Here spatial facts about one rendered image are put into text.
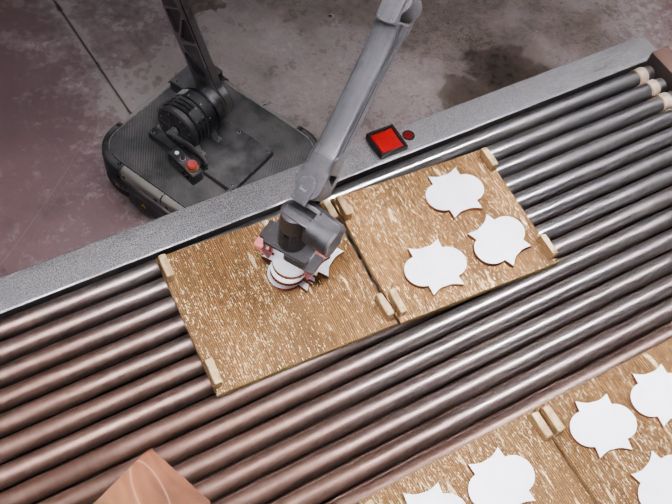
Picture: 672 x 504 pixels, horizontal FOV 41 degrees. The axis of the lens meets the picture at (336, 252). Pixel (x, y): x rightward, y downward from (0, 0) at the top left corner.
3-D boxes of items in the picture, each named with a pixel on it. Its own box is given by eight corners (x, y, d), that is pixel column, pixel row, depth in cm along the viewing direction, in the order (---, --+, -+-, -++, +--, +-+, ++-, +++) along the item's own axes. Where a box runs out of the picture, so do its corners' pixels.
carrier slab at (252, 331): (156, 261, 196) (155, 257, 195) (324, 203, 209) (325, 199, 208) (217, 398, 181) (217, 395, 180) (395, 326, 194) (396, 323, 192)
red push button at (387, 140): (369, 139, 221) (370, 135, 220) (390, 131, 223) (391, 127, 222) (381, 156, 219) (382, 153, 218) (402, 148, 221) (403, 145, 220)
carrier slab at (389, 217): (330, 202, 209) (331, 198, 208) (480, 152, 222) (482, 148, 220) (399, 326, 194) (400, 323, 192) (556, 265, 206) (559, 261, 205)
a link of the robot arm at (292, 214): (292, 191, 175) (274, 209, 172) (321, 210, 173) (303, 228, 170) (290, 211, 181) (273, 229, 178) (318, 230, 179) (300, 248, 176)
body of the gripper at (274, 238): (278, 223, 187) (280, 202, 180) (320, 246, 185) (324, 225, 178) (261, 245, 183) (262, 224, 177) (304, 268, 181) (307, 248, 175)
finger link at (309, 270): (296, 255, 193) (299, 230, 185) (325, 270, 191) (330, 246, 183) (280, 278, 189) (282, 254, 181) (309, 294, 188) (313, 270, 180)
